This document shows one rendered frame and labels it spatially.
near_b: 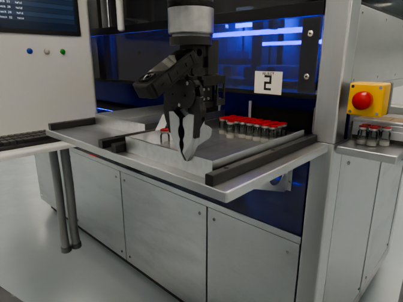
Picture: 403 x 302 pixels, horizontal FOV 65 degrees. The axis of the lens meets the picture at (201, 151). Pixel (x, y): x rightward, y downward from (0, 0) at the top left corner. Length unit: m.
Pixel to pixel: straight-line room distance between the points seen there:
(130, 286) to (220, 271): 0.64
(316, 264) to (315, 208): 0.16
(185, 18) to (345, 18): 0.41
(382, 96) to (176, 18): 0.47
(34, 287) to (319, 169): 1.49
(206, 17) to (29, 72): 0.94
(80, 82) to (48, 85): 0.13
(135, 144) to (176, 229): 0.68
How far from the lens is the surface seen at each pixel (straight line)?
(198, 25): 0.52
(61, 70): 1.40
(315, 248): 0.95
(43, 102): 1.38
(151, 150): 0.66
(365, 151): 0.81
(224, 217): 1.10
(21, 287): 1.91
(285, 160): 0.67
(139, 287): 1.73
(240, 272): 1.16
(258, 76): 0.91
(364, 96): 0.76
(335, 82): 0.82
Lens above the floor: 1.08
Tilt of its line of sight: 16 degrees down
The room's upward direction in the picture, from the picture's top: straight up
